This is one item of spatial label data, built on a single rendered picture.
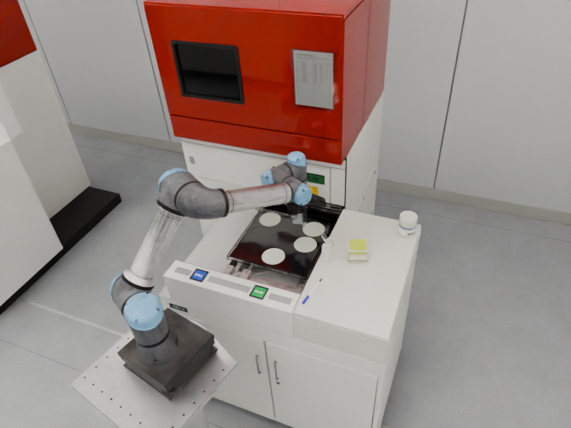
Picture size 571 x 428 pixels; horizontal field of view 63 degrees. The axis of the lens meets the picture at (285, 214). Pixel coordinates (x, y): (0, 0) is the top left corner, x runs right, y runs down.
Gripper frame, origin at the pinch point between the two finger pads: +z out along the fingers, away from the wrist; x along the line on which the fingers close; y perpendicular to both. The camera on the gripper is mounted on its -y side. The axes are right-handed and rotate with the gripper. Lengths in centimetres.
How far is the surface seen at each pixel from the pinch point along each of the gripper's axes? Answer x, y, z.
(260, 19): -19, 10, -81
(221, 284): 26.9, 37.0, 1.7
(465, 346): 10, -86, 97
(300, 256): 12.2, 4.1, 7.4
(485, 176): -106, -147, 69
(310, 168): -15.8, -5.8, -17.5
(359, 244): 23.6, -18.1, -6.0
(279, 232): -5.0, 10.7, 7.4
